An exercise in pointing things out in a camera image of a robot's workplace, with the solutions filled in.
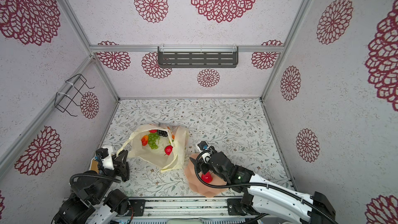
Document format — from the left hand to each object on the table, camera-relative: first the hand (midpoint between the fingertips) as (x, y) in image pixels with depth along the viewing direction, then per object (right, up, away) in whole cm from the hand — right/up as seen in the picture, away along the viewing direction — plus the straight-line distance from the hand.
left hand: (127, 152), depth 69 cm
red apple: (+36, -16, +12) cm, 41 cm away
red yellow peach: (-1, +1, +24) cm, 24 cm away
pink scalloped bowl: (+31, -20, +10) cm, 38 cm away
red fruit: (+8, +8, +11) cm, 16 cm away
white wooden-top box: (-24, -10, +13) cm, 29 cm away
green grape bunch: (+4, +2, +26) cm, 27 cm away
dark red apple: (+14, -4, +20) cm, 25 cm away
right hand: (+31, -1, +5) cm, 31 cm away
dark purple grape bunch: (+9, +5, +29) cm, 31 cm away
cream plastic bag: (+20, +5, +14) cm, 25 cm away
